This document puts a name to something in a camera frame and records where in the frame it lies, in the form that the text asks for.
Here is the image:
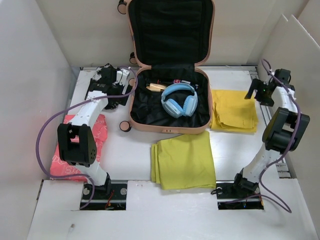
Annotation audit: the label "pink open suitcase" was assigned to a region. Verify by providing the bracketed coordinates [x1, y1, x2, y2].
[117, 0, 216, 134]

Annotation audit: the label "aluminium rail frame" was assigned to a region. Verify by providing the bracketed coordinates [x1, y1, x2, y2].
[243, 64, 297, 183]

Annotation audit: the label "purple cable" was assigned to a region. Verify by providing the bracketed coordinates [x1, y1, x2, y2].
[224, 58, 301, 214]
[35, 65, 139, 210]

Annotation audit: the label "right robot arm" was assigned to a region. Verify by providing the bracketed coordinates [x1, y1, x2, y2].
[231, 68, 310, 197]

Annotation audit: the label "lime green cloth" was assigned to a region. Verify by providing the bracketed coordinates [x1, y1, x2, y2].
[150, 130, 216, 190]

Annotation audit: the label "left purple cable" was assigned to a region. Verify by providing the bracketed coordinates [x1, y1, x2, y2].
[35, 65, 139, 210]

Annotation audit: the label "black white patterned garment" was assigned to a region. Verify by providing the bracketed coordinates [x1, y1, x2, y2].
[84, 63, 132, 100]

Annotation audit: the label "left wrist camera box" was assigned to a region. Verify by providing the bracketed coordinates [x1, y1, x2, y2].
[115, 69, 130, 86]

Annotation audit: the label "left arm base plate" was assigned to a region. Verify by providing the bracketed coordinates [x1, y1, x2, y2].
[82, 180, 128, 211]

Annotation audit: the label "light blue headphones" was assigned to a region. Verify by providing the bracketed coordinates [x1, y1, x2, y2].
[160, 83, 198, 119]

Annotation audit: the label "yellow cloth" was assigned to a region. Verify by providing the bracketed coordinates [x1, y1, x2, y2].
[210, 89, 259, 134]

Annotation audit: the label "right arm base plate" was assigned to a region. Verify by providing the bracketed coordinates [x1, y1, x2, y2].
[210, 181, 264, 210]

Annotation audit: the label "cola glass bottle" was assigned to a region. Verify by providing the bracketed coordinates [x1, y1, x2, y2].
[173, 79, 199, 90]

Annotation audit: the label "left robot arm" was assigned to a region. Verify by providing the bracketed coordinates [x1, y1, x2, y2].
[57, 64, 130, 199]

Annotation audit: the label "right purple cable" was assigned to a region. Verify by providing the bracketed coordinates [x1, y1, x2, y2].
[224, 58, 301, 214]

